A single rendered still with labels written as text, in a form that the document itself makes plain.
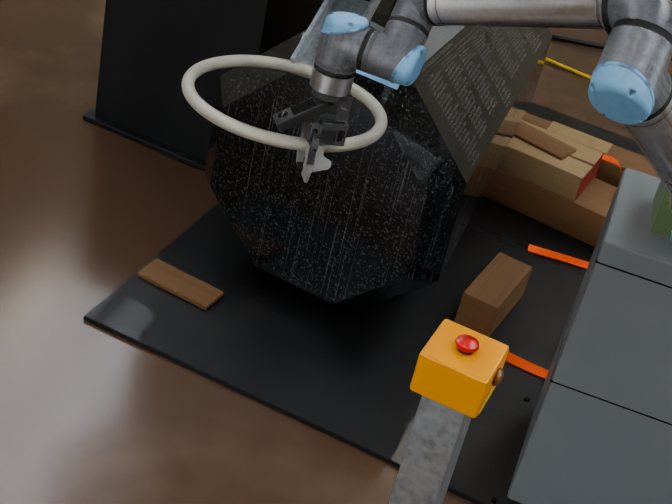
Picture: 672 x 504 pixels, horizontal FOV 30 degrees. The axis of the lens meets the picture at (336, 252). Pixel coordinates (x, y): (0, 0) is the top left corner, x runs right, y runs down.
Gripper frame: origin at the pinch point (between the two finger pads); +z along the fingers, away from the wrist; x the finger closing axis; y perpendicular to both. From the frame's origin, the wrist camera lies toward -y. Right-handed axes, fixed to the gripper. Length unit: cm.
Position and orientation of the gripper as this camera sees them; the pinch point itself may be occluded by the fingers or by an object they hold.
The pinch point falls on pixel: (300, 170)
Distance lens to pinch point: 278.7
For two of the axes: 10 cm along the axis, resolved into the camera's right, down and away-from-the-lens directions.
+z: -2.2, 8.4, 4.9
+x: -2.4, -5.4, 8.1
